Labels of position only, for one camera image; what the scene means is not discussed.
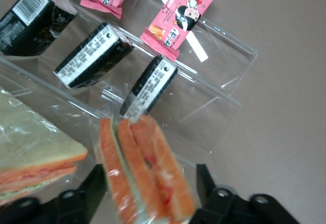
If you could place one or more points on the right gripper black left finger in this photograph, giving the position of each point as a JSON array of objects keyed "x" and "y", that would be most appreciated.
[{"x": 84, "y": 198}]

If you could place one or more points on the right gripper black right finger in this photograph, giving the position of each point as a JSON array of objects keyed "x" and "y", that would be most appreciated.
[{"x": 224, "y": 206}]

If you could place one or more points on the sandwich orange crust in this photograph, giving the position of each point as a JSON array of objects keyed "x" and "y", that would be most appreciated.
[{"x": 142, "y": 173}]

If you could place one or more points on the wrapped sandwich pale bread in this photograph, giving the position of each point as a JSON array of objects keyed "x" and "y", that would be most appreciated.
[{"x": 33, "y": 142}]

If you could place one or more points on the clear acrylic stepped shelf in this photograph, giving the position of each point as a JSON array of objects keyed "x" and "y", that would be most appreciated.
[{"x": 203, "y": 101}]

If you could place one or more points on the brown table cover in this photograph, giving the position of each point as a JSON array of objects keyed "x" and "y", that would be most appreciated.
[{"x": 285, "y": 107}]

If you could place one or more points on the small black carton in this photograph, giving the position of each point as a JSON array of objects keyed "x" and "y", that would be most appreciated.
[
  {"x": 94, "y": 56},
  {"x": 150, "y": 86},
  {"x": 30, "y": 23}
]

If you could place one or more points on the white label strip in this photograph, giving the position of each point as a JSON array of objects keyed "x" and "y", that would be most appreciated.
[{"x": 197, "y": 47}]

